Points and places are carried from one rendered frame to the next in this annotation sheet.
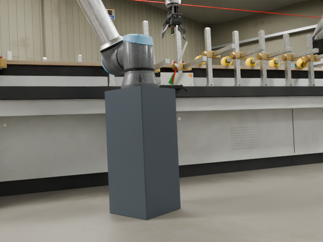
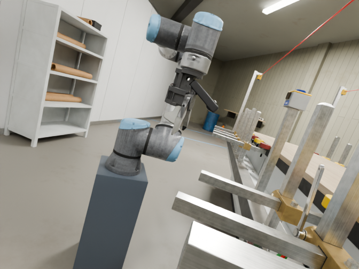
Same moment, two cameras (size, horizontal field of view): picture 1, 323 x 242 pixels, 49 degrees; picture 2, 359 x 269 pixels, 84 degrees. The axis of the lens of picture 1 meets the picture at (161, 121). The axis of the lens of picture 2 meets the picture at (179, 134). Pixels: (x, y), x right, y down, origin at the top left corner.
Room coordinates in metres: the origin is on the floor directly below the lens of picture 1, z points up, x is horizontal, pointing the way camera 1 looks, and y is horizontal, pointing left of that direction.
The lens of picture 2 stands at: (2.45, -0.66, 1.05)
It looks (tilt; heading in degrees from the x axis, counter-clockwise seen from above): 10 degrees down; 120
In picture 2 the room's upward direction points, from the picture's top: 18 degrees clockwise
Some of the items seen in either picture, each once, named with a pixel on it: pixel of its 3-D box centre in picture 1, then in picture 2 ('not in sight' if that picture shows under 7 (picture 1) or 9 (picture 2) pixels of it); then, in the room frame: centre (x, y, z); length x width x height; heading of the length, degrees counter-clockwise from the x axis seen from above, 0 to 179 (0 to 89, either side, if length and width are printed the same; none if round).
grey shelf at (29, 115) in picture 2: not in sight; (61, 81); (-0.32, 0.74, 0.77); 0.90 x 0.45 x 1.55; 110
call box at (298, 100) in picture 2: (108, 16); (296, 101); (2.38, 0.33, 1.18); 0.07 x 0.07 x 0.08; 21
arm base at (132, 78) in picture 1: (139, 79); (125, 159); (1.74, 0.10, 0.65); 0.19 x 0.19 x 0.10
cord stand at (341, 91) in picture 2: not in sight; (325, 127); (2.66, 2.64, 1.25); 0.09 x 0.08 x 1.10; 111
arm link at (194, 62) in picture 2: (173, 2); (194, 65); (2.11, -0.10, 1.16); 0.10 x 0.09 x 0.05; 109
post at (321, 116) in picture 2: (146, 54); (294, 174); (2.47, 0.09, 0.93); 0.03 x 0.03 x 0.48; 21
